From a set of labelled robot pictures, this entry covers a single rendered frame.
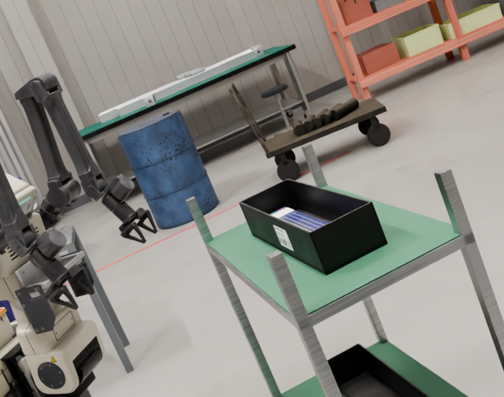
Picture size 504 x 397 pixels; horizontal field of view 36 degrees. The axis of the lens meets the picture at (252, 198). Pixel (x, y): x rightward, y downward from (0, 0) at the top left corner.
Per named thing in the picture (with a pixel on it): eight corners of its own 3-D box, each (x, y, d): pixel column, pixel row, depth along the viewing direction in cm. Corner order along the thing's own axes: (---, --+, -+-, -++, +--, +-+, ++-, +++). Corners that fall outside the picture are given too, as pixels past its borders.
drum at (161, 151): (214, 195, 757) (176, 105, 735) (225, 206, 696) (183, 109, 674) (154, 221, 749) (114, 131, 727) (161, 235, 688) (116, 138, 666)
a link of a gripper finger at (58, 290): (91, 294, 224) (68, 271, 223) (79, 305, 217) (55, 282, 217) (79, 307, 227) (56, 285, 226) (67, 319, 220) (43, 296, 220)
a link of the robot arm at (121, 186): (95, 182, 267) (83, 191, 260) (113, 159, 262) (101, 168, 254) (121, 205, 268) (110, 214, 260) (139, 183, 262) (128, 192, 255)
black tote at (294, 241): (252, 235, 234) (238, 202, 231) (301, 211, 238) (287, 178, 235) (326, 276, 180) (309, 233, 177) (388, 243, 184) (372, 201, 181)
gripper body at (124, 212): (145, 209, 266) (129, 195, 266) (132, 220, 257) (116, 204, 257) (134, 222, 269) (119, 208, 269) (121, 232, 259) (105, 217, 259)
